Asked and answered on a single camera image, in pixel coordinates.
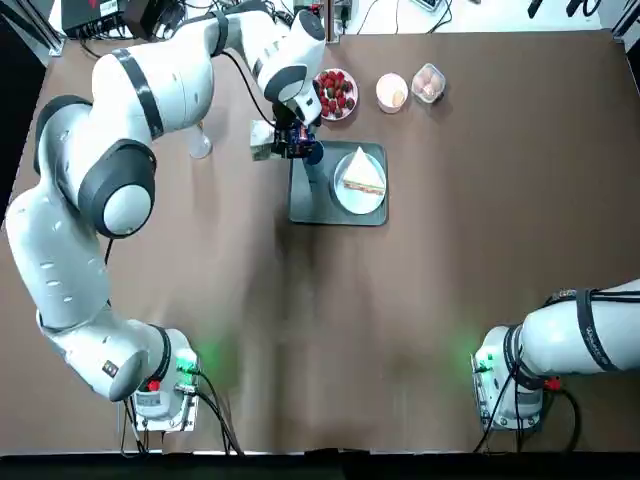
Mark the pink bowl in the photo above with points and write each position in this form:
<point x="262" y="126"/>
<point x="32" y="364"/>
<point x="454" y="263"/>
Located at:
<point x="387" y="90"/>

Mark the clear bottle with blue cap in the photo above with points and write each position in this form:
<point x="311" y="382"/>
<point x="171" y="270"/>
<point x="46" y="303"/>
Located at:
<point x="201" y="147"/>

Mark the light blue plate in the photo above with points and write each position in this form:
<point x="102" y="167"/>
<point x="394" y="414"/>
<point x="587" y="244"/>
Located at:
<point x="360" y="202"/>

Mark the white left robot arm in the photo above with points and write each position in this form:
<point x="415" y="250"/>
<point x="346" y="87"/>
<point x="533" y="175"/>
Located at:
<point x="165" y="85"/>

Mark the red strawberries heap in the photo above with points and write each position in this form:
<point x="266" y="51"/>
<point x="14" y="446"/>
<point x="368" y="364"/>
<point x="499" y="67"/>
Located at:
<point x="337" y="95"/>

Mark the blue cup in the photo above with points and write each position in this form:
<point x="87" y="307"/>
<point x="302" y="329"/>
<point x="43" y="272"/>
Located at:
<point x="316" y="156"/>

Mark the aluminium frame rail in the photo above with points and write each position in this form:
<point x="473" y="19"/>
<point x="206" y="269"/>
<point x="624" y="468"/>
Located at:
<point x="50" y="46"/>

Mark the blue and white milk carton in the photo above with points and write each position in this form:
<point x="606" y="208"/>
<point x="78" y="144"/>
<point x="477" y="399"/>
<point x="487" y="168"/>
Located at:
<point x="261" y="140"/>

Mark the black box with red logo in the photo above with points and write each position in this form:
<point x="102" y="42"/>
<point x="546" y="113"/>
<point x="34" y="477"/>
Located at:
<point x="85" y="20"/>

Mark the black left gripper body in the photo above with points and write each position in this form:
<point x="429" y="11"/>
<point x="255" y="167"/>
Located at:
<point x="287" y="116"/>

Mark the grey tray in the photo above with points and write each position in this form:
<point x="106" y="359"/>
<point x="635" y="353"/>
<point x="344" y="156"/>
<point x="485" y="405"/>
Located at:
<point x="310" y="205"/>

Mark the aluminium post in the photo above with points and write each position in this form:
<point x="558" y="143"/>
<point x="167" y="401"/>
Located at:
<point x="625" y="22"/>
<point x="334" y="20"/>

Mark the dark brown box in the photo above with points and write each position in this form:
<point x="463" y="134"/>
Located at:
<point x="145" y="20"/>

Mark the pink plate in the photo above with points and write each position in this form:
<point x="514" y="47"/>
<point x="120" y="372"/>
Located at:
<point x="353" y="111"/>

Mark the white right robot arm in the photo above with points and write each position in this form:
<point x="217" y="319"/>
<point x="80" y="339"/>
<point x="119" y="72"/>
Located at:
<point x="560" y="340"/>

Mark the triangular toy sandwich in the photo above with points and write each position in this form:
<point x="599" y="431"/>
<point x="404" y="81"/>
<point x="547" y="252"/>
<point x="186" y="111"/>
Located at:
<point x="362" y="172"/>

